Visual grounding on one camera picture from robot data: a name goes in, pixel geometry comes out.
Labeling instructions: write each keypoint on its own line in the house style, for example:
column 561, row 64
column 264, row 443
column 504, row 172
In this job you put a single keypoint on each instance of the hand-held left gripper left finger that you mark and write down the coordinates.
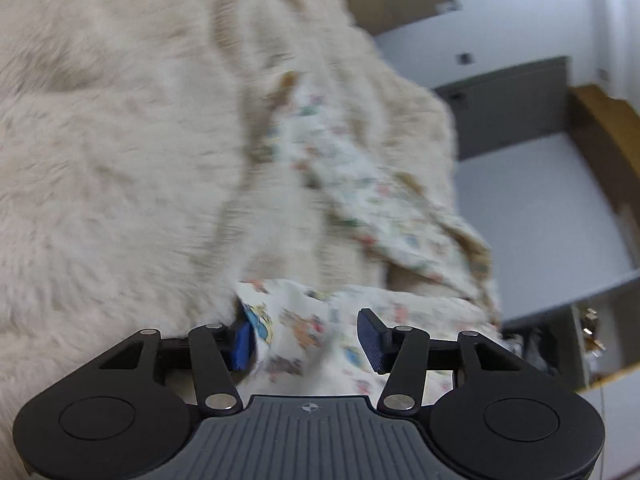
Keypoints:
column 243, row 342

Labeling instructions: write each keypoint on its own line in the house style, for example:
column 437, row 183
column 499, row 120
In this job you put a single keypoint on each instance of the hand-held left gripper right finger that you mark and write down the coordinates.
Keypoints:
column 372, row 345

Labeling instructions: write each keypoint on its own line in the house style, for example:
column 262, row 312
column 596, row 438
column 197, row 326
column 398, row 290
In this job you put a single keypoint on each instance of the cartoon print cream garment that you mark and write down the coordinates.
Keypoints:
column 340, row 180

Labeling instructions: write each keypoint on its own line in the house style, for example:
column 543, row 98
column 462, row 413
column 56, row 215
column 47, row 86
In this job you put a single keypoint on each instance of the dark clothes pile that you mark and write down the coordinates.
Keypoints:
column 532, row 350

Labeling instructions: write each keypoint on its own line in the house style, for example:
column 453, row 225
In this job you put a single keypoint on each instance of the white shelf unit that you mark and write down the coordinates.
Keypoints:
column 565, row 330

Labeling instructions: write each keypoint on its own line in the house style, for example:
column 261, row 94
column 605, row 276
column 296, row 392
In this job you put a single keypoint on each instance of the gold ornaments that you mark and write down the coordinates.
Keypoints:
column 592, row 330

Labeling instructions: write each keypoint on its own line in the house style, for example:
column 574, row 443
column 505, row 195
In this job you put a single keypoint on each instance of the cream fluffy blanket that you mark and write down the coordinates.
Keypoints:
column 100, row 135

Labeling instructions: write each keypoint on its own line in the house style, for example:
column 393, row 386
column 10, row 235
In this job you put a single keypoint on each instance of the grey door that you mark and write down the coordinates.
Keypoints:
column 500, row 110

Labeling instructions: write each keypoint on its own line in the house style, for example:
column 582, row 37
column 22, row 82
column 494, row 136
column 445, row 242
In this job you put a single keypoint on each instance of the brown overhead cabinet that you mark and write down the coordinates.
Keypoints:
column 600, row 125

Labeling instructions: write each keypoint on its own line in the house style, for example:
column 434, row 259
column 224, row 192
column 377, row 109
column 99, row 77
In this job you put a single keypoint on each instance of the dark wall switch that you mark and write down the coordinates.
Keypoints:
column 465, row 58

